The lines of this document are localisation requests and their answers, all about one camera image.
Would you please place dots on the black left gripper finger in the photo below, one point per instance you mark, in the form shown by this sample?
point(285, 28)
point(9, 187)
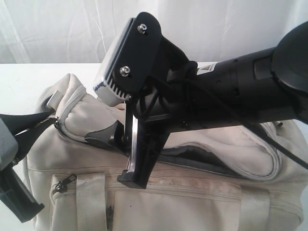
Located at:
point(15, 195)
point(26, 129)

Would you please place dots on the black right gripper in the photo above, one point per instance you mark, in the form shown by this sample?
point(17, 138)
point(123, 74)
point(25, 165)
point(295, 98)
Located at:
point(163, 98)

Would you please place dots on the cream white duffel bag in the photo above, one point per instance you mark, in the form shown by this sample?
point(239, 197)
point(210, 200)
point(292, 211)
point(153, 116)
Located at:
point(222, 179)

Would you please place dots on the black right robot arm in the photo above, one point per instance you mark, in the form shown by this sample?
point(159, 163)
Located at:
point(264, 86)

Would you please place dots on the white backdrop curtain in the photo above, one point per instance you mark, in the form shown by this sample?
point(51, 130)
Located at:
point(81, 31)

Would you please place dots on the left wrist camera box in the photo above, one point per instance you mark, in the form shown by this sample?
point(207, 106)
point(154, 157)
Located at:
point(8, 143)

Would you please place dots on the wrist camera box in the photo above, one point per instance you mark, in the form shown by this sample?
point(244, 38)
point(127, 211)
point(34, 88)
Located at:
point(8, 143)
point(129, 60)

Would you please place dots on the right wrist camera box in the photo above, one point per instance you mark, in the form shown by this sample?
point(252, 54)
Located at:
point(129, 60)

